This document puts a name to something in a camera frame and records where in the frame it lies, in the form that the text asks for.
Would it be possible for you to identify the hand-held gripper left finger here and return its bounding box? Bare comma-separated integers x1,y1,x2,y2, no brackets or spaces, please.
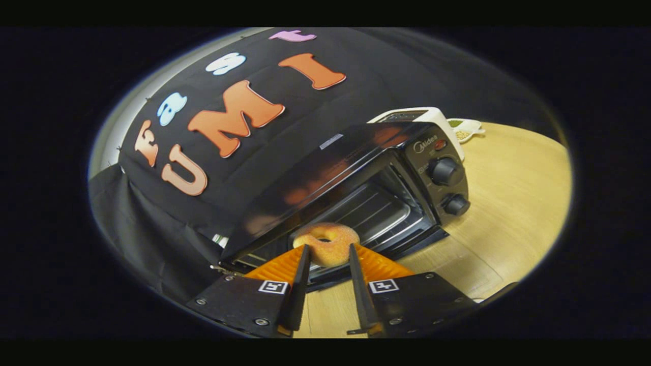
187,245,312,338

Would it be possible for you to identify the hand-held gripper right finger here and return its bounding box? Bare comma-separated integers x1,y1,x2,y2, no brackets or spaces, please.
347,243,479,338

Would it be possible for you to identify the sugared donut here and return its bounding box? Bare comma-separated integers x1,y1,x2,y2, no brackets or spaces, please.
292,223,360,268

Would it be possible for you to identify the black toaster oven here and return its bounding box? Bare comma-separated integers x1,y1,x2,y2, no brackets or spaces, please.
211,121,471,293

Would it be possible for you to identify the white toaster appliance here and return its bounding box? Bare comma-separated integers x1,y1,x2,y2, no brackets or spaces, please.
367,107,465,162

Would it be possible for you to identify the black backdrop cloth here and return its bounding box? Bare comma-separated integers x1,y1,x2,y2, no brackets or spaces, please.
87,28,565,306

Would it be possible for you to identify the white dish with beans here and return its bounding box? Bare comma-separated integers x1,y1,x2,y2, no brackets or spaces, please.
447,118,485,144

